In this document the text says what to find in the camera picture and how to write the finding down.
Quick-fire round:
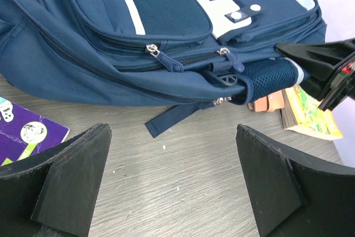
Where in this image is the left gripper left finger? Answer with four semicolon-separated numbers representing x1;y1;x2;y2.
1;123;112;236

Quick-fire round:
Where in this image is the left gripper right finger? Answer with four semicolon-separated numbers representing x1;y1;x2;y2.
236;124;354;236

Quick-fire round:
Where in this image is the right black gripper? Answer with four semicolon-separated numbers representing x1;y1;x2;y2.
276;38;354;111

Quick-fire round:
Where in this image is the purple treehouse paperback book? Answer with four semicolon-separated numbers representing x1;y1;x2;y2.
1;97;70;166

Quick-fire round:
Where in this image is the navy blue student backpack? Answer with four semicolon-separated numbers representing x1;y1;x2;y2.
1;0;327;137

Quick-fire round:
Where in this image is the orange green treehouse book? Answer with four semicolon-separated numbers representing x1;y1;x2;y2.
281;85;343;141

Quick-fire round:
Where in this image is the tan leather wallet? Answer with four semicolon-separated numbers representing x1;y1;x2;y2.
247;90;285;112

